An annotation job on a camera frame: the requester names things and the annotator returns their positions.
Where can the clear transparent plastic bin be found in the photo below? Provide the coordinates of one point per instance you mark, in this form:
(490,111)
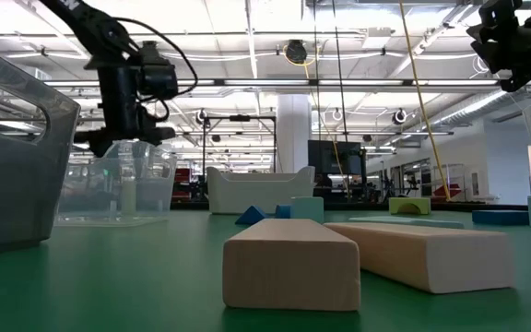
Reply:
(155,193)

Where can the black table frame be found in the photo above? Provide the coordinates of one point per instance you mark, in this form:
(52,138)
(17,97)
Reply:
(357,207)

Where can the pink block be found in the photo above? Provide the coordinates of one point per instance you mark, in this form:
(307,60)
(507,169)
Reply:
(288,272)

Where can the black monitor screen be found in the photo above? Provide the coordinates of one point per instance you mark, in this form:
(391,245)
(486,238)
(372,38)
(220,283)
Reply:
(325,157)

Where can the green table mat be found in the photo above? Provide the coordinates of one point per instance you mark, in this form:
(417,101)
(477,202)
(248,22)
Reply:
(109,276)

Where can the light green cylinder block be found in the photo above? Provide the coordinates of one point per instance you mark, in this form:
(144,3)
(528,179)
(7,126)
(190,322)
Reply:
(128,198)

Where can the red tool cabinet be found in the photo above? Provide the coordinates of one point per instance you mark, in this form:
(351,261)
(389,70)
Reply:
(182,184)

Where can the long ceiling light strip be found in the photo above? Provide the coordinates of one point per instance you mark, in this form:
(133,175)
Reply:
(265,82)

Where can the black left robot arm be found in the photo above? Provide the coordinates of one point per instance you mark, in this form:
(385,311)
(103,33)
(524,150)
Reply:
(95,27)

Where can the red background object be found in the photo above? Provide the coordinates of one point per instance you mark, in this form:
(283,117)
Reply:
(447,191)

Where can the small blue block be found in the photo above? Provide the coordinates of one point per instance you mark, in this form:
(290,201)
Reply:
(283,212)

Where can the blue triangle block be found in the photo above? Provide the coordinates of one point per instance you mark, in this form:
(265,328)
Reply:
(251,217)

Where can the long blue block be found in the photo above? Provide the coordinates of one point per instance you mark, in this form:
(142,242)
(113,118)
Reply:
(500,217)

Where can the smoky dark transparent bin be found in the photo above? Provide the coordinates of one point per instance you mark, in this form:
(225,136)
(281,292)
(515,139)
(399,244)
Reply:
(16,184)

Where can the long natural wood block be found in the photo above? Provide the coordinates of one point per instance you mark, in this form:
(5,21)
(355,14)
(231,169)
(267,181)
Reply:
(431,258)

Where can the silver spiral air duct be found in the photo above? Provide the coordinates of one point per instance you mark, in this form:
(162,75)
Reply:
(477,106)

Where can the white building pillar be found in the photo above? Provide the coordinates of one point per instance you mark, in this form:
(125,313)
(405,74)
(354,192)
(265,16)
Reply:
(293,133)

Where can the light green arch block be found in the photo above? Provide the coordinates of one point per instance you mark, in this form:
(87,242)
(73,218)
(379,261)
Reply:
(408,201)

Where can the black background rig frame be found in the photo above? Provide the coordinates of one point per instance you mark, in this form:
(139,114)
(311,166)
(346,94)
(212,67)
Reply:
(240,118)

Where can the flat light teal block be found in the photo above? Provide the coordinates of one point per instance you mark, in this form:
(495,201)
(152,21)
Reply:
(408,222)

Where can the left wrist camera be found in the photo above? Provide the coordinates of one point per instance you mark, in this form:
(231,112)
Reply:
(159,78)

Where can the small white plastic bin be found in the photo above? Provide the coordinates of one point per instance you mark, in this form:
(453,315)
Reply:
(256,193)

